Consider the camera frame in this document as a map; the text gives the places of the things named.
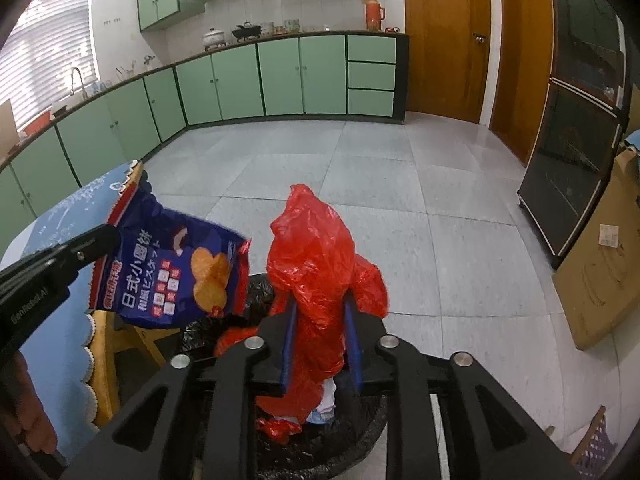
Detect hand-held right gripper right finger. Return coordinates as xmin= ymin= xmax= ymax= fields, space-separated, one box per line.
xmin=342 ymin=300 xmax=583 ymax=480

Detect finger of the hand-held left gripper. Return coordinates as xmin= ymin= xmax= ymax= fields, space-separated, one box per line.
xmin=0 ymin=223 xmax=121 ymax=286

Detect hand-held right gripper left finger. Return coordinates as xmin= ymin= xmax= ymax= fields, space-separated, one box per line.
xmin=60 ymin=300 xmax=301 ymax=480

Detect red plastic bag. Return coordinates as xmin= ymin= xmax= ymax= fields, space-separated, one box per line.
xmin=215 ymin=184 xmax=390 ymax=446

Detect black bag lined bin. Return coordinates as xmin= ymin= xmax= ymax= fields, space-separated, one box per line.
xmin=180 ymin=272 xmax=392 ymax=477

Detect blue snack bag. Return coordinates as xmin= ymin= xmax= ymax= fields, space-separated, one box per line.
xmin=87 ymin=180 xmax=253 ymax=331

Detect person's left hand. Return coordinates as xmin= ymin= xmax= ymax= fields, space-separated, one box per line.
xmin=0 ymin=350 xmax=59 ymax=457

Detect table with blue cloth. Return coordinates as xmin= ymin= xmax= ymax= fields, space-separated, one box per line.
xmin=0 ymin=160 xmax=151 ymax=442

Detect light blue tissue packet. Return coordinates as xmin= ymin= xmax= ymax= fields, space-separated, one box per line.
xmin=307 ymin=380 xmax=340 ymax=425

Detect red basin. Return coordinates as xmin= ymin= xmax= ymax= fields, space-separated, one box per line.
xmin=22 ymin=112 xmax=54 ymax=134

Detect small cardboard piece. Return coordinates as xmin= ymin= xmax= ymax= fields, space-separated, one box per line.
xmin=0 ymin=99 xmax=19 ymax=156

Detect metal sink faucet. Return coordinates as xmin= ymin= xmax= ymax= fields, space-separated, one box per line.
xmin=68 ymin=66 xmax=87 ymax=99

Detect white window blinds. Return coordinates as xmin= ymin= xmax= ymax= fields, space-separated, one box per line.
xmin=0 ymin=0 xmax=96 ymax=134

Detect large cardboard box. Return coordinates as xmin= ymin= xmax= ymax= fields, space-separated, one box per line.
xmin=555 ymin=149 xmax=640 ymax=351

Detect wooden chair with lattice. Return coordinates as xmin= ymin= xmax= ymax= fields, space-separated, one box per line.
xmin=545 ymin=405 xmax=624 ymax=476

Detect green lower kitchen cabinets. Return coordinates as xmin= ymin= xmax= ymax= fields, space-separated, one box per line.
xmin=0 ymin=30 xmax=410 ymax=257

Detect black glass door cabinet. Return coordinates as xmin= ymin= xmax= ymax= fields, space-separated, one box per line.
xmin=517 ymin=0 xmax=629 ymax=271

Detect plain wooden door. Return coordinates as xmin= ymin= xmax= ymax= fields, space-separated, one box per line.
xmin=492 ymin=0 xmax=554 ymax=164

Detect red thermos jug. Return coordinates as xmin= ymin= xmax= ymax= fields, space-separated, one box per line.
xmin=363 ymin=0 xmax=387 ymax=31

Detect wooden door with handle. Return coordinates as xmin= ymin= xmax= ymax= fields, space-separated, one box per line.
xmin=404 ymin=0 xmax=494 ymax=124

